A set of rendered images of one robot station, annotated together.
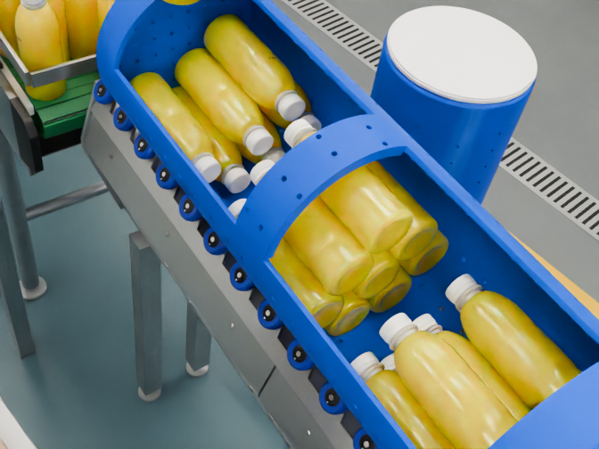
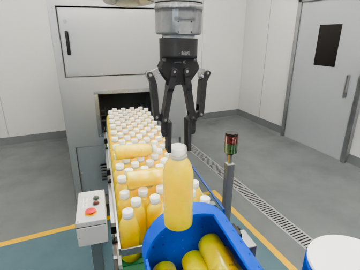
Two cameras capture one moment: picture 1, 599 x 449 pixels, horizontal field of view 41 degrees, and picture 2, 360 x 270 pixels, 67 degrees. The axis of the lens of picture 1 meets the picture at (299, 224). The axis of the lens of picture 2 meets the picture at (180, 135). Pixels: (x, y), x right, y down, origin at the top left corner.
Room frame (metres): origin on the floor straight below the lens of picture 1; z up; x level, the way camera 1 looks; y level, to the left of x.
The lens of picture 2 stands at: (0.42, -0.04, 1.69)
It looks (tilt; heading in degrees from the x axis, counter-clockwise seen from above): 20 degrees down; 27
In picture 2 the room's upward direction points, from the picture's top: straight up
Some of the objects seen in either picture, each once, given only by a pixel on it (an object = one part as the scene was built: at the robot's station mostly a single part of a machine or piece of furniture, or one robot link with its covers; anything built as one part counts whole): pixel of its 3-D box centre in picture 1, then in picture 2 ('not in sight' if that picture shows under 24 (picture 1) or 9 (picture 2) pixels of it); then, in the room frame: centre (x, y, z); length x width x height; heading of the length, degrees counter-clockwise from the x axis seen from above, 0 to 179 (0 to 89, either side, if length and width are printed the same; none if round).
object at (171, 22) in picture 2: not in sight; (178, 21); (0.92, 0.22, 1.72); 0.09 x 0.09 x 0.06
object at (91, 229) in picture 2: not in sight; (92, 215); (1.04, 0.65, 1.05); 0.20 x 0.10 x 0.10; 43
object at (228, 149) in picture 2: not in sight; (230, 147); (1.61, 0.29, 1.18); 0.06 x 0.06 x 0.05
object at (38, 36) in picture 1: (39, 45); (129, 235); (1.07, 0.49, 1.00); 0.07 x 0.07 x 0.19
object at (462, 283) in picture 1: (462, 289); not in sight; (0.62, -0.21, 1.11); 0.04 x 0.02 x 0.04; 133
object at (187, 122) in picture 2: not in sight; (187, 134); (0.93, 0.20, 1.49); 0.03 x 0.01 x 0.07; 43
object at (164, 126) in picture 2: not in sight; (159, 124); (0.89, 0.25, 1.51); 0.03 x 0.01 x 0.05; 133
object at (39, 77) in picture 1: (138, 49); (175, 241); (1.15, 0.35, 0.96); 0.40 x 0.01 x 0.03; 133
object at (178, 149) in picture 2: not in sight; (178, 149); (0.92, 0.22, 1.45); 0.04 x 0.04 x 0.02
